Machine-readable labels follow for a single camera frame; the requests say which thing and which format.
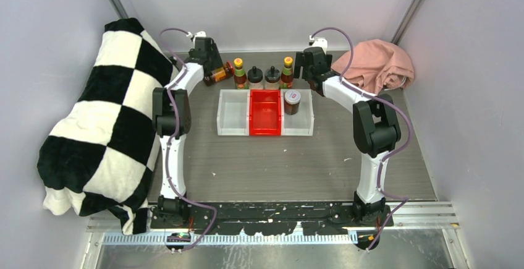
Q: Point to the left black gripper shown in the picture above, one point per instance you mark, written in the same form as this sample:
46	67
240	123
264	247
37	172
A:
217	61

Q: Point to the right white plastic bin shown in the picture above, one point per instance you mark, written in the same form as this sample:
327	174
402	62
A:
301	123

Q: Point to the black lid white seasoning jar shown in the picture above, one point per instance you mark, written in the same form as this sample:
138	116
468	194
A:
255	78

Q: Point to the yellow cap sauce bottle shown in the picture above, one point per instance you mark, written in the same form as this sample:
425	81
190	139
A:
287	75
240	77

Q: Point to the pink cloth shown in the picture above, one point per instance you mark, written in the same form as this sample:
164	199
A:
377	65

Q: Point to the left white plastic bin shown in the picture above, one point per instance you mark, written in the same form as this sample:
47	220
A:
232	115

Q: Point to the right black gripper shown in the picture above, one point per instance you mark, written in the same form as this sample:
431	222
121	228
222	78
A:
299	63

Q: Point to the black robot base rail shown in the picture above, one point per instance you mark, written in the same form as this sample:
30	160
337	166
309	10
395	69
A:
267	218

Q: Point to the white plastic bin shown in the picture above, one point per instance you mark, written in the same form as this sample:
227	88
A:
232	115
301	123

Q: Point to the grey lid seasoning jar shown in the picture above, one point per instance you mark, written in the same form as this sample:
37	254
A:
272	79

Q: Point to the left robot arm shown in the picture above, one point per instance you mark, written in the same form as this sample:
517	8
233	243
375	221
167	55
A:
172	122

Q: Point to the red plastic bin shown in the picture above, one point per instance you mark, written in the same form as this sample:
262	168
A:
265	113

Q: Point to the white lid brown sauce jar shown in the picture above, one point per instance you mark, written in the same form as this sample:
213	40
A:
292	100

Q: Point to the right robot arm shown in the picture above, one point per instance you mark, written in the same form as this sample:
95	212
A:
376	129

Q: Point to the red lid chili sauce jar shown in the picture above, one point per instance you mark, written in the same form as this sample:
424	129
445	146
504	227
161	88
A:
224	72

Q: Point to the black white checkered blanket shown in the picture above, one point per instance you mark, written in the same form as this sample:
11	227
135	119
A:
101	156

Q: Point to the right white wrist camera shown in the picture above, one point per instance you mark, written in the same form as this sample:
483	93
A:
319	42

